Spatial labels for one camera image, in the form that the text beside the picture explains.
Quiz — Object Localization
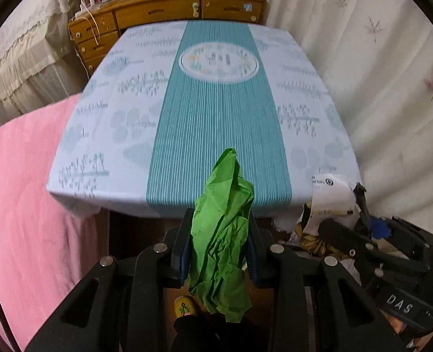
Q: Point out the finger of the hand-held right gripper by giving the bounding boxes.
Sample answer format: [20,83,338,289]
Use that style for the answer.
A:
[354,182,433,253]
[319,219,429,274]

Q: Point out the white cable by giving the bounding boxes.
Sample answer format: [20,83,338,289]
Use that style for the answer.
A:
[75,4,101,45]

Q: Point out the white lace-edged undercloth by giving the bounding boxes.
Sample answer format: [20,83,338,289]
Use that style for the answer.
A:
[271,213,305,233]

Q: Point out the white leaf-print curtain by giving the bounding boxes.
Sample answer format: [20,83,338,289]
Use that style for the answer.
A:
[257,0,433,235]

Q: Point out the green paper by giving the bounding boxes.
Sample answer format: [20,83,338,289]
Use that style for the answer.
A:
[187,148,255,324]

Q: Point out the yellow slipper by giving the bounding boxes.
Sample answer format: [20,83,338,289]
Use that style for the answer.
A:
[174,295,198,318]

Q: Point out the white paper bag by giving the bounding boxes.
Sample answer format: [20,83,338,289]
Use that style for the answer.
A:
[296,173,361,235]

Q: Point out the wooden desk with drawers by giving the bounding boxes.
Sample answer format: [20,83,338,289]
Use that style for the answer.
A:
[68,0,266,77]

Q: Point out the white lace furniture cover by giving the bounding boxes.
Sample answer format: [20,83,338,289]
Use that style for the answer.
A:
[0,0,89,125]

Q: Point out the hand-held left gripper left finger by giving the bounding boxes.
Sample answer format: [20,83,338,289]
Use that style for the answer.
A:
[25,209,195,352]

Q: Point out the person's right hand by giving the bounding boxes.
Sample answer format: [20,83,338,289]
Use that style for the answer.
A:
[385,315,433,351]

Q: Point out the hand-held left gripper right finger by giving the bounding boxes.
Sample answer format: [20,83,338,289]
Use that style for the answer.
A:
[246,214,407,352]

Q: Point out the pink blanket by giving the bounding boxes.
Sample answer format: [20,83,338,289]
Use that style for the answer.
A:
[0,93,111,352]

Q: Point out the tree-print tablecloth with teal stripe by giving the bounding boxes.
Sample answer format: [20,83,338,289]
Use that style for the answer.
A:
[46,20,360,224]

